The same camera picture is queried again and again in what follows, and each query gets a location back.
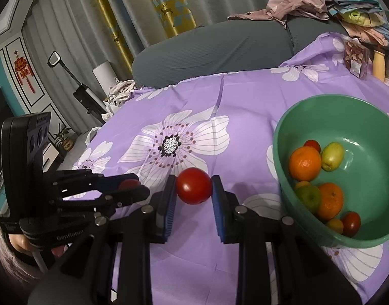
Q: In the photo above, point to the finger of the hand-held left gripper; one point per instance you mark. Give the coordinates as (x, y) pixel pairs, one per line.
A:
(86, 179)
(131, 195)

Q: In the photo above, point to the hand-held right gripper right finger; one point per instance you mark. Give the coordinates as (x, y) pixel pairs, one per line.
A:
(218, 211)

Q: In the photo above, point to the round green tomato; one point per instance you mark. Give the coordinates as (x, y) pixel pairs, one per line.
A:
(308, 198)

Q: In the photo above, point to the grey covered sofa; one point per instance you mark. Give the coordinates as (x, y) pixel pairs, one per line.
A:
(213, 54)

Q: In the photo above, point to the white cylinder appliance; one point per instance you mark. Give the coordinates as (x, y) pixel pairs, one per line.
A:
(104, 76)

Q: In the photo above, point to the oblong green yellow fruit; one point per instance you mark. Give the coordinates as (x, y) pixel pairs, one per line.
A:
(332, 156)

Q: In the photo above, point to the red tomato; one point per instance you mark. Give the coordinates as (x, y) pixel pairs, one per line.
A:
(351, 224)
(313, 144)
(129, 184)
(194, 186)

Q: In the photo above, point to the green plastic bowl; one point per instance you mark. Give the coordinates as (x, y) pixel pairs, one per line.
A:
(366, 139)

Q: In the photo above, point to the pile of folded clothes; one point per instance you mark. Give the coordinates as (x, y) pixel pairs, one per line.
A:
(356, 16)

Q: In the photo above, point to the white low cabinet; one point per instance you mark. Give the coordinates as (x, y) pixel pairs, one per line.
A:
(51, 156)

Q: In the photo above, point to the purple floral cloth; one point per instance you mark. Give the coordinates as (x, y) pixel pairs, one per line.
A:
(229, 108)

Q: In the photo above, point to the red knot wall ornament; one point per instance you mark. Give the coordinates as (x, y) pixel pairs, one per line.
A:
(22, 66)

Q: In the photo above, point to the pink crumpled cloth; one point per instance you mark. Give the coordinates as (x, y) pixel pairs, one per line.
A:
(292, 0)

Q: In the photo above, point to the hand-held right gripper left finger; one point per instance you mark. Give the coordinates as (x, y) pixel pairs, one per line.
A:
(170, 211)

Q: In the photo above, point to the black stick vacuum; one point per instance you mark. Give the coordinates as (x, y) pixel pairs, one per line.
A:
(83, 97)

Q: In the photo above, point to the person's left hand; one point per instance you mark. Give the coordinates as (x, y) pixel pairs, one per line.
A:
(18, 243)

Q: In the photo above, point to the small yellow fruit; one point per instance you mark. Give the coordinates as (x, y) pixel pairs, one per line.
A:
(302, 184)
(335, 226)

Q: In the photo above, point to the orange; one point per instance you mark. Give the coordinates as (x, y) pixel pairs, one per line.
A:
(331, 200)
(305, 162)

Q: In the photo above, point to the yellow patterned curtain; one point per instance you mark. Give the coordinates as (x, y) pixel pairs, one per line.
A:
(172, 6)

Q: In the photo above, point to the person's left forearm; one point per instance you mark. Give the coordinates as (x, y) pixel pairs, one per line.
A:
(13, 270)

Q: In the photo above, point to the potted plant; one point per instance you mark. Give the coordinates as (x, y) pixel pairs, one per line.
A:
(64, 139)

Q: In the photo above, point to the yellow bottle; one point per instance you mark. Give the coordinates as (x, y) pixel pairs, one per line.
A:
(379, 66)

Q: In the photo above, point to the gold curtain strip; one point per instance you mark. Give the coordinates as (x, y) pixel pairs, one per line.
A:
(108, 16)

